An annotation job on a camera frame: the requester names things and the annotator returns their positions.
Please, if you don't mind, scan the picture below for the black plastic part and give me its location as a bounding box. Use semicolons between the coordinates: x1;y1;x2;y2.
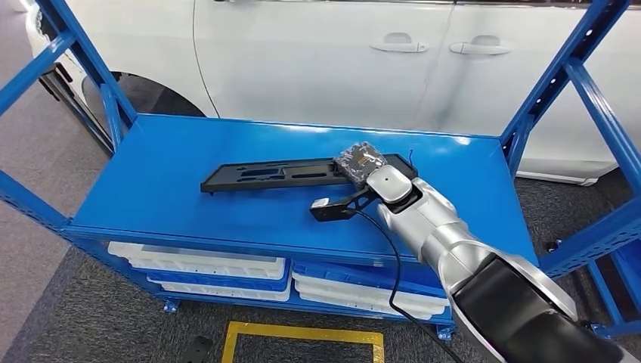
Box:
200;154;418;195

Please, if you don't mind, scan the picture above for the black car wheel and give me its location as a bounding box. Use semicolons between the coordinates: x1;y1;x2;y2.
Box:
79;71;206;132

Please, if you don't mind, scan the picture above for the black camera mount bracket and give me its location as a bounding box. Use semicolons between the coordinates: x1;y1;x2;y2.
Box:
309;186;382;223

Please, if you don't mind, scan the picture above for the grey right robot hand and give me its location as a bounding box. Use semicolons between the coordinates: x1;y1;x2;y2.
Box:
333;141;388;191

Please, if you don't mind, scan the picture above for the white car door handle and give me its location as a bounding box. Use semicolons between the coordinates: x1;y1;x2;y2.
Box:
369;32;429;54
449;35;512;56

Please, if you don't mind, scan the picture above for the white plastic tray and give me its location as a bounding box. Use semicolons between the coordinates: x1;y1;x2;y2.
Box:
298;293;437;321
293;272;451;309
159;280;293;303
107;241;286;281

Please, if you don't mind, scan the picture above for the white car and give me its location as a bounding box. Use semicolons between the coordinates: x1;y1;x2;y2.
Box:
20;0;641;188

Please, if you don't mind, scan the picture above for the blue metal shelf rack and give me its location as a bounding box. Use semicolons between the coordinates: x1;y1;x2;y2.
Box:
0;0;641;343
586;247;641;339

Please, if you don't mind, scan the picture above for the black camera cable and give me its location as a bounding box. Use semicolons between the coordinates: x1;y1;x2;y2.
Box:
350;209;466;363

